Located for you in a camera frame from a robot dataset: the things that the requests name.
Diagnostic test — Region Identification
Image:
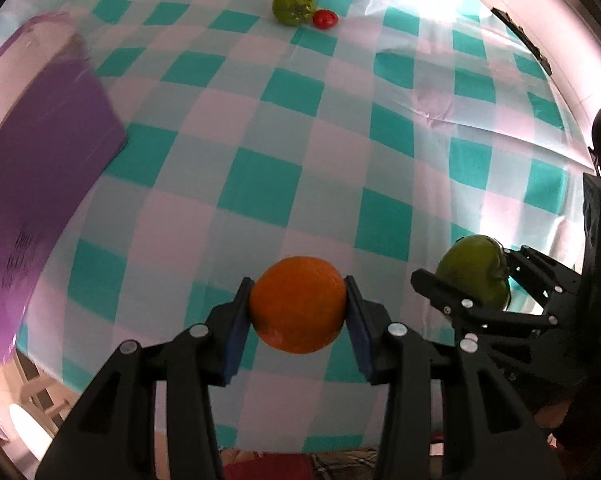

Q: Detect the white chair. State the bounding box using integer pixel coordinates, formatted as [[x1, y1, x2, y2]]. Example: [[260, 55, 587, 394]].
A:
[[8, 352, 78, 453]]

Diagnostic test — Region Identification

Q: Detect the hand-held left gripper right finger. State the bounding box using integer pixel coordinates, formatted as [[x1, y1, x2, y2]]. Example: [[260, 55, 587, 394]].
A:
[[345, 275, 566, 480]]

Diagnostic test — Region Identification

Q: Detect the large orange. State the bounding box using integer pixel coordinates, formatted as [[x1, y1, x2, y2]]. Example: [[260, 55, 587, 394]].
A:
[[249, 256, 349, 354]]

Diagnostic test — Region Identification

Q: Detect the purple cardboard box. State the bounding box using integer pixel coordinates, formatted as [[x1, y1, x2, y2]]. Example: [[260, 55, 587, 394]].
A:
[[0, 12, 128, 376]]

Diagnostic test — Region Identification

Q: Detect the teal white checkered tablecloth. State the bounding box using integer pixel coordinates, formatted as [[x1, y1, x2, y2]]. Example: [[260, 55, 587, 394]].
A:
[[0, 0, 599, 456]]

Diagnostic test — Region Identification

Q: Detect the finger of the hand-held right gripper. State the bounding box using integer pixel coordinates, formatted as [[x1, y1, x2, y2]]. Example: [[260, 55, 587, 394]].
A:
[[505, 245, 582, 312], [411, 268, 564, 335]]

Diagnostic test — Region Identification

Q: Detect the green persimmon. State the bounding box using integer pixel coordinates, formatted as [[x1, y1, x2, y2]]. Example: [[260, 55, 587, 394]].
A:
[[435, 234, 512, 314]]

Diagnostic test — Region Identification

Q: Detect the green apple on cloth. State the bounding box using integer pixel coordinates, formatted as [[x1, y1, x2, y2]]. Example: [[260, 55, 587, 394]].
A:
[[272, 0, 316, 27]]

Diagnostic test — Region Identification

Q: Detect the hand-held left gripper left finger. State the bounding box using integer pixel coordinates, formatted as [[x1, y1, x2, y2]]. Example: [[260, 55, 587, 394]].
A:
[[34, 276, 255, 480]]

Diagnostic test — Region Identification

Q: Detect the plaid cloth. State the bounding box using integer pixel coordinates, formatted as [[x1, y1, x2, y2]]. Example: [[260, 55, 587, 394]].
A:
[[219, 449, 381, 480]]

